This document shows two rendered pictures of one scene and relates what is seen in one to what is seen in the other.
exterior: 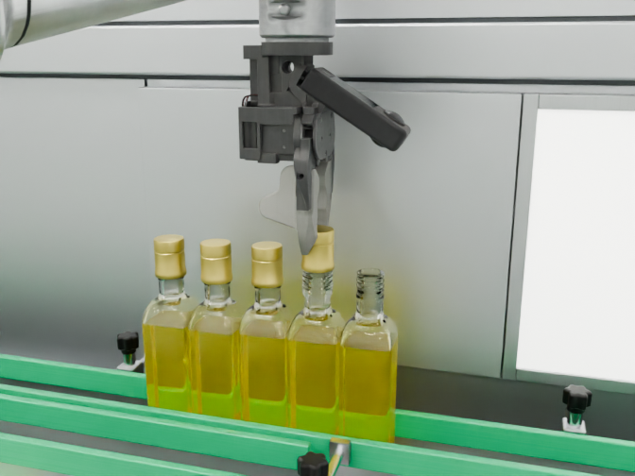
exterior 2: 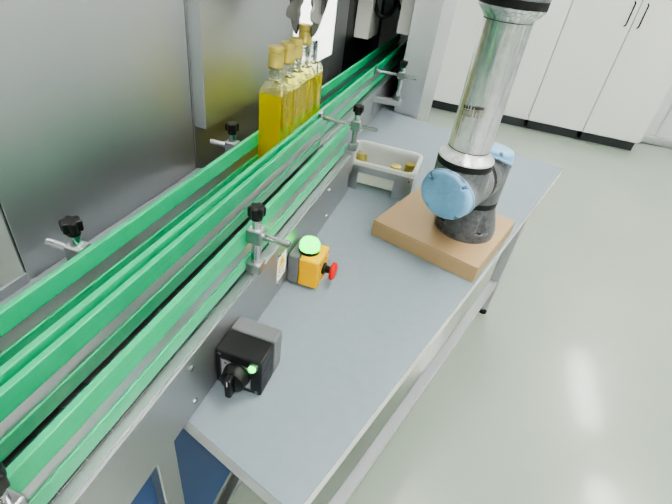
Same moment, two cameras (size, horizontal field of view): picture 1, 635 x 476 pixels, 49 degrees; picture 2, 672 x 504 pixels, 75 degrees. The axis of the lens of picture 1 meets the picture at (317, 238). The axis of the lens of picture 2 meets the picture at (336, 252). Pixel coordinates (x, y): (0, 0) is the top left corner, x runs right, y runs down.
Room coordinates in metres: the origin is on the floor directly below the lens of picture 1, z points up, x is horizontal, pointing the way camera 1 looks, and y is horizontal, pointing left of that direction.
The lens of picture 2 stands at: (0.61, 1.18, 1.37)
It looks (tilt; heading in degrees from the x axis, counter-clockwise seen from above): 36 degrees down; 267
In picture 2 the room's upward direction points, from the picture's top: 8 degrees clockwise
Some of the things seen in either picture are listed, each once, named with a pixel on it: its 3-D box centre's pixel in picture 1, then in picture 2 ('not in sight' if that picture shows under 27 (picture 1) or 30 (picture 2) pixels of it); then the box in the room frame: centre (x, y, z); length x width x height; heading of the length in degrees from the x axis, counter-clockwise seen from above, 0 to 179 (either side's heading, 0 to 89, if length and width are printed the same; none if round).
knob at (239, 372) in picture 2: not in sight; (232, 381); (0.72, 0.75, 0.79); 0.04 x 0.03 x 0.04; 164
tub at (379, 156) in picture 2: not in sight; (382, 168); (0.45, -0.09, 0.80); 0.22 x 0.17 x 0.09; 164
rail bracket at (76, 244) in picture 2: not in sight; (68, 254); (0.98, 0.67, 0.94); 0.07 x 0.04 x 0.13; 164
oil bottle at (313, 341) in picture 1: (317, 398); (300, 105); (0.71, 0.00, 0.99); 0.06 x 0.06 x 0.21; 74
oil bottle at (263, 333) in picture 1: (269, 390); (291, 111); (0.73, 0.05, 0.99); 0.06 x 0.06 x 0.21; 75
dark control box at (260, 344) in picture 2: not in sight; (249, 356); (0.71, 0.70, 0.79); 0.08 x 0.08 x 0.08; 74
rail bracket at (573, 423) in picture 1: (571, 434); not in sight; (0.71, -0.29, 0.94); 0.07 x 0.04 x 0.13; 164
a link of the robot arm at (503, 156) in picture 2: not in sight; (482, 169); (0.25, 0.21, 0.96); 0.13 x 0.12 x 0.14; 53
